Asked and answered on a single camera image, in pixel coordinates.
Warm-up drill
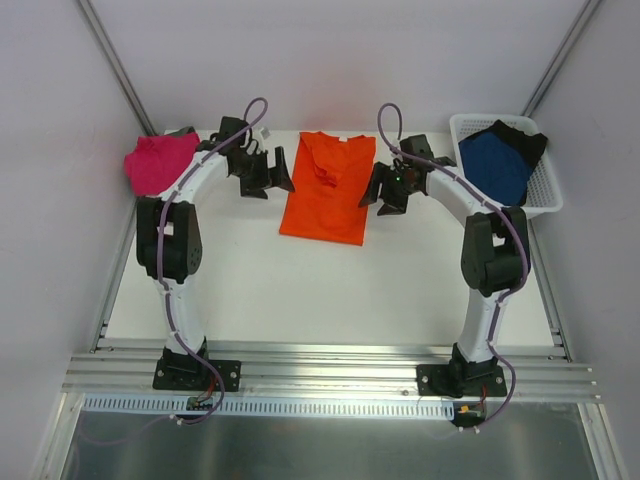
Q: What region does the orange t shirt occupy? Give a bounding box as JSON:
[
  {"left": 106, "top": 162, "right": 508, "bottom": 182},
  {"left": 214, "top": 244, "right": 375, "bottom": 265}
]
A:
[{"left": 279, "top": 132, "right": 376, "bottom": 246}]

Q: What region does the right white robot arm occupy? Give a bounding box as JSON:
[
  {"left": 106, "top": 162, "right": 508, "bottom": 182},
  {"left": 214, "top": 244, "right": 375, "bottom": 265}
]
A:
[{"left": 359, "top": 135, "right": 530, "bottom": 398}]

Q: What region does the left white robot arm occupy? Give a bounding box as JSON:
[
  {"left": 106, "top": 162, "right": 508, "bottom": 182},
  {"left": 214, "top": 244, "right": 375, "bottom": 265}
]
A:
[{"left": 136, "top": 116, "right": 295, "bottom": 388}]

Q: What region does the grey folded t shirt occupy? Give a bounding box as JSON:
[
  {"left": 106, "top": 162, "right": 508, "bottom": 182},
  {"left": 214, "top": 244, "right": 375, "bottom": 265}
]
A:
[{"left": 167, "top": 126, "right": 200, "bottom": 142}]

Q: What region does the pink folded t shirt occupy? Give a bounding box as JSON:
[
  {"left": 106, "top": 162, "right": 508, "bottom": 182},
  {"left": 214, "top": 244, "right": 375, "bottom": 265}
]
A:
[{"left": 124, "top": 132, "right": 200, "bottom": 197}]

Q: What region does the blue t shirt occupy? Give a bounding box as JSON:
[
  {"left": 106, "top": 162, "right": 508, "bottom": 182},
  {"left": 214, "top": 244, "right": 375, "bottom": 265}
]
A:
[{"left": 459, "top": 132, "right": 533, "bottom": 206}]

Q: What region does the black t shirt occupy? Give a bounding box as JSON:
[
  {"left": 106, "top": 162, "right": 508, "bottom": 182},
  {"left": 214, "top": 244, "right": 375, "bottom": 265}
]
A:
[{"left": 488, "top": 120, "right": 548, "bottom": 170}]

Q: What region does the white plastic basket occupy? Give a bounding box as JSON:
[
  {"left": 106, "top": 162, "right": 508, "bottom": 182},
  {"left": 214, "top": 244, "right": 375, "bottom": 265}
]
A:
[{"left": 449, "top": 114, "right": 563, "bottom": 219}]

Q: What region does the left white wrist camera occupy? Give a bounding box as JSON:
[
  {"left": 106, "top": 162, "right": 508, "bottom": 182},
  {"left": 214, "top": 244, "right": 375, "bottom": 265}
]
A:
[{"left": 259, "top": 127, "right": 271, "bottom": 140}]

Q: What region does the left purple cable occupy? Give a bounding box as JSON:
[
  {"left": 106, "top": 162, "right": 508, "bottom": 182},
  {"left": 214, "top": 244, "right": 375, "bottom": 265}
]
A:
[{"left": 155, "top": 97, "right": 269, "bottom": 426}]

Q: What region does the aluminium mounting rail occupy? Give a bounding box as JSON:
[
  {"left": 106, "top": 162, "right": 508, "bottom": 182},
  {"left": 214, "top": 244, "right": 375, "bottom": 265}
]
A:
[{"left": 62, "top": 339, "right": 603, "bottom": 404}]

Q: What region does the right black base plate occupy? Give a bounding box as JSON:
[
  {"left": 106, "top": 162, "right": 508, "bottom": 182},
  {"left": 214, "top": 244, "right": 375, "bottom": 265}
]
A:
[{"left": 416, "top": 364, "right": 507, "bottom": 399}]

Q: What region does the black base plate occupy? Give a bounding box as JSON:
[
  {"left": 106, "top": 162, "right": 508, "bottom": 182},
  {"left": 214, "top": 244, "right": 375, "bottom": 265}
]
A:
[
  {"left": 152, "top": 359, "right": 242, "bottom": 392},
  {"left": 416, "top": 364, "right": 507, "bottom": 399}
]

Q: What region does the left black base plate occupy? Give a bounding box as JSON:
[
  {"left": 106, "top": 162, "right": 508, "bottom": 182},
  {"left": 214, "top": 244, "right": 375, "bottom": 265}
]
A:
[{"left": 152, "top": 359, "right": 242, "bottom": 392}]

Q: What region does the white slotted cable duct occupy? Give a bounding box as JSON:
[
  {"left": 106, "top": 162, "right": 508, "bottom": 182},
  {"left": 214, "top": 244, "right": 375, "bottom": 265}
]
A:
[{"left": 83, "top": 394, "right": 454, "bottom": 421}]

